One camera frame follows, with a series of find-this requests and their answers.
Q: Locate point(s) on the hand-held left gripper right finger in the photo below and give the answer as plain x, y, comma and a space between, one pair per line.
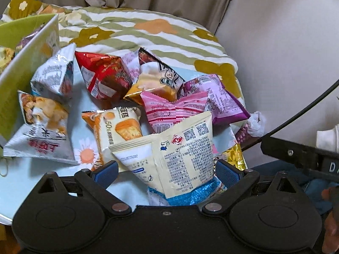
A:
227, 174

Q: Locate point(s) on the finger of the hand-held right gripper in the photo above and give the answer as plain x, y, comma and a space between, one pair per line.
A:
283, 149

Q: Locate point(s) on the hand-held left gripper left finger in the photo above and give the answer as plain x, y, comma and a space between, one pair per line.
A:
106, 173

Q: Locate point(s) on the cream snack packet blue base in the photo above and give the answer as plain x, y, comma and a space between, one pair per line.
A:
180, 161

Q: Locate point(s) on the pink striped snack packet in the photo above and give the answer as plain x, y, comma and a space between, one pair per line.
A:
172, 111

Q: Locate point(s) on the red snack packet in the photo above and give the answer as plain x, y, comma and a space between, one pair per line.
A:
106, 74

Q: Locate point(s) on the green cardboard box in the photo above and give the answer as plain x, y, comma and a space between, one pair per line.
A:
16, 90

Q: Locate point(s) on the person's right hand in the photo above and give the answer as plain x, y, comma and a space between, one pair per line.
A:
331, 230

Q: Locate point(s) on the gold foil snack packet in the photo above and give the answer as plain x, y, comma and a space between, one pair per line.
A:
235, 157

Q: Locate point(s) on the person's blue denim pants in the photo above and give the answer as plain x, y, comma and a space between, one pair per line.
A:
309, 187

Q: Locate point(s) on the white cloth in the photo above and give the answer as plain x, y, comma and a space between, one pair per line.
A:
328, 137

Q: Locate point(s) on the orange cake snack packet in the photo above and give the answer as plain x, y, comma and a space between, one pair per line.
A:
116, 129

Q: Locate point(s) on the purple snack packet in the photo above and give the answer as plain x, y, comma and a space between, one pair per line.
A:
225, 103

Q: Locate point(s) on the white popcorn snack packet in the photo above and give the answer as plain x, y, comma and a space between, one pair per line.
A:
45, 135

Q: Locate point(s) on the yellow rubber band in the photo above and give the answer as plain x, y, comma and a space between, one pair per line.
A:
4, 165

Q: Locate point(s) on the brown yellow snack packet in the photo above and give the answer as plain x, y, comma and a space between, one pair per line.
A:
156, 82

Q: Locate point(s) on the pale pink snack packet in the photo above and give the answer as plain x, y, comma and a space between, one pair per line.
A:
131, 63

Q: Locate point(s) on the silver white snack packet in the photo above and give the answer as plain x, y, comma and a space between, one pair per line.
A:
55, 71

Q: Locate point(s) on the striped floral blanket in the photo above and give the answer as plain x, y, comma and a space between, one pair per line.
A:
159, 45

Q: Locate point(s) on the magenta snack packet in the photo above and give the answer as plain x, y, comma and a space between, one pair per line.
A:
27, 41

